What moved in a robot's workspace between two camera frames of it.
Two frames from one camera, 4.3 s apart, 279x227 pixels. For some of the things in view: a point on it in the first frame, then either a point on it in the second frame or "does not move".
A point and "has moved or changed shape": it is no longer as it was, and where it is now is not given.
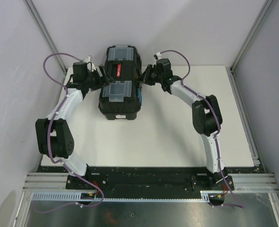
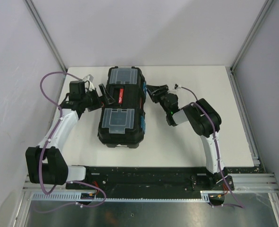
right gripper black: (149, 69) -> (156, 91)
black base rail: (149, 179) does not move
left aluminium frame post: (37, 17) does not move
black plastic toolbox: (122, 99) has moved or changed shape
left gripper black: (95, 73) -> (98, 103)
